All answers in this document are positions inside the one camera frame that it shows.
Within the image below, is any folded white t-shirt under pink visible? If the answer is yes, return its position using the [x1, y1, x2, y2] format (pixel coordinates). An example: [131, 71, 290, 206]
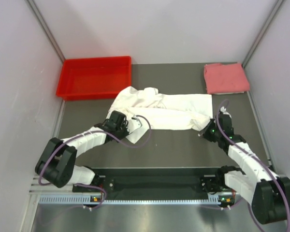
[207, 91, 244, 95]

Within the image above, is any red plastic bin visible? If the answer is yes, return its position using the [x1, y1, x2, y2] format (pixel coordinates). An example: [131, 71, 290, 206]
[56, 56, 131, 101]

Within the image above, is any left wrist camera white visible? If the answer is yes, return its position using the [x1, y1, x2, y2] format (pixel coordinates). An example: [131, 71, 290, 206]
[130, 116, 142, 131]

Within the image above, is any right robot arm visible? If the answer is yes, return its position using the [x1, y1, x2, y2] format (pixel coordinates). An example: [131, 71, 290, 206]
[201, 111, 290, 224]

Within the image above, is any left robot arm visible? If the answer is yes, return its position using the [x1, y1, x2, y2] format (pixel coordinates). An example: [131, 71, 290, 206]
[35, 111, 129, 192]

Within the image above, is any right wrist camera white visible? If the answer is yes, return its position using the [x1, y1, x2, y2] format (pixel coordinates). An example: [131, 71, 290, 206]
[219, 106, 230, 115]

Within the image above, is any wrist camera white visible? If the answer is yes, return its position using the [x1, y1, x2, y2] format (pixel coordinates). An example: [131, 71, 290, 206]
[130, 116, 142, 131]
[219, 106, 230, 115]

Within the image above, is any white t-shirt with red print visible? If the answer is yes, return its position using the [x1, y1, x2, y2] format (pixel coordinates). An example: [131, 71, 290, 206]
[107, 87, 213, 144]

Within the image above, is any grey slotted cable duct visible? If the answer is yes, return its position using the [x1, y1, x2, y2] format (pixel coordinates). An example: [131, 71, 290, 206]
[38, 195, 235, 205]

